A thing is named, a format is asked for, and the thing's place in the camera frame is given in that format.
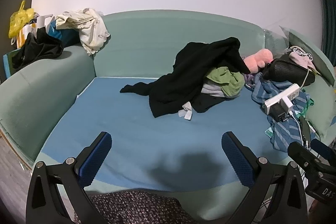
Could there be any black garment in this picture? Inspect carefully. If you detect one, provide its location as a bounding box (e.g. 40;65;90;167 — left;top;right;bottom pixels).
120;37;251;118

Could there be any person's tweed garment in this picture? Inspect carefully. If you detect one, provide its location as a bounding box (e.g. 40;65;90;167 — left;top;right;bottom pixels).
73;190;200;224

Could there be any dark teal curtain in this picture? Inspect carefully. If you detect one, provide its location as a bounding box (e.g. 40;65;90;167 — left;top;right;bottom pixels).
315;0;336;67

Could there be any dark phone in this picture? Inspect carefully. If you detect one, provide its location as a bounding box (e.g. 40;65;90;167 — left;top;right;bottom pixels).
299;116;313;148

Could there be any purple cloth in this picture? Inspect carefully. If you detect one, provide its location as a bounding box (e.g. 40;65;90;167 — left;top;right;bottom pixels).
244;73;259;87

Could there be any grey garment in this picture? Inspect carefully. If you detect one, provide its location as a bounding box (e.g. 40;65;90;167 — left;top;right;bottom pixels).
202;82;240;98

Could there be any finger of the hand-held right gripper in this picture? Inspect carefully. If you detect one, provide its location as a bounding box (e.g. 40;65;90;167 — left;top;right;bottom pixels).
287;142;323;174
311;139;335;161

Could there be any white charger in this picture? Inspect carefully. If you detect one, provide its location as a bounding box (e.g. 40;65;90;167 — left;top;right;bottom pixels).
282;97;296;113

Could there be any pale pink cloth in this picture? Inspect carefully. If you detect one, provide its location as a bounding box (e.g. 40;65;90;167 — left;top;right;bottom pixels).
289;46;317;72

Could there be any small white cloth scrap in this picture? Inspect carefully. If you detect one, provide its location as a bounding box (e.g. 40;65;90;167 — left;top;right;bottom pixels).
178;102;193;120

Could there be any black charger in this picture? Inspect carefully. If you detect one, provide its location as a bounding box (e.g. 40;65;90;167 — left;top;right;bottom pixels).
270;103;288;123

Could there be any white striped paper bag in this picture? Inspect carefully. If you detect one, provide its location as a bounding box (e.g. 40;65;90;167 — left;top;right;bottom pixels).
16;24;38;49

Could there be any green pillow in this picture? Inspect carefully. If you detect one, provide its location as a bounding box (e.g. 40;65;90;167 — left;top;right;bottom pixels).
288;30;336;88
302;74;336;140

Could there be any black mesh bag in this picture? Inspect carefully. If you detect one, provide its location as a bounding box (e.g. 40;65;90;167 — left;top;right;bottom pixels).
262;55;315;88

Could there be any pink plush toy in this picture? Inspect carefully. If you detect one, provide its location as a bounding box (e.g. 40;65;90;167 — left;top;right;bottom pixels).
243;49;274;74

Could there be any green sofa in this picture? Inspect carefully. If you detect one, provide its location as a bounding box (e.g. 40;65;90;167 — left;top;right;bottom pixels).
0;9;336;224

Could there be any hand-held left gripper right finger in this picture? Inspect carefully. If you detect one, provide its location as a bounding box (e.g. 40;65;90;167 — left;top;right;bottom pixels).
221;131;308;224

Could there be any white cable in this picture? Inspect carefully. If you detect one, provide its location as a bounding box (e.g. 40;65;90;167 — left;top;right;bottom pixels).
289;111;306;142

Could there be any blue bag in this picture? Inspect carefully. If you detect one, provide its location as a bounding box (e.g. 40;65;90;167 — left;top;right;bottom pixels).
49;20;80;48

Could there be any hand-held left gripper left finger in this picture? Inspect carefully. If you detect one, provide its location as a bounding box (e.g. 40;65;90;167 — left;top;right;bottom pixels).
26;131;113;224

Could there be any cream printed cloth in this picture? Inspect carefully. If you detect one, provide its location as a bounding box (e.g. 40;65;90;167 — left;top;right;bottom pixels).
56;7;111;56

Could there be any black cloth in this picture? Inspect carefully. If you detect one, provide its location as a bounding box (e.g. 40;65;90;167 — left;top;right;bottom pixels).
12;28;64;69

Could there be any yellow plastic bag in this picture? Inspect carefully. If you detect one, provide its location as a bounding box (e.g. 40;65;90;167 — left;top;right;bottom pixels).
9;0;35;39

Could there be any green garment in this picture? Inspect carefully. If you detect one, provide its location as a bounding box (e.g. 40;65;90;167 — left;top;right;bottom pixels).
205;67;245;98

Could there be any blue sofa mat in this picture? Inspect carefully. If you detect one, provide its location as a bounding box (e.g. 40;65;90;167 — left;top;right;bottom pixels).
39;76;289;191

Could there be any white power strip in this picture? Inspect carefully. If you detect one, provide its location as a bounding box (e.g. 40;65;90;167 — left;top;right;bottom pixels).
264;84;300;115

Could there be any blue striped cloth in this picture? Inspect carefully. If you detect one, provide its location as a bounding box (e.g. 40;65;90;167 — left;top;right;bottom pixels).
251;72;319;152

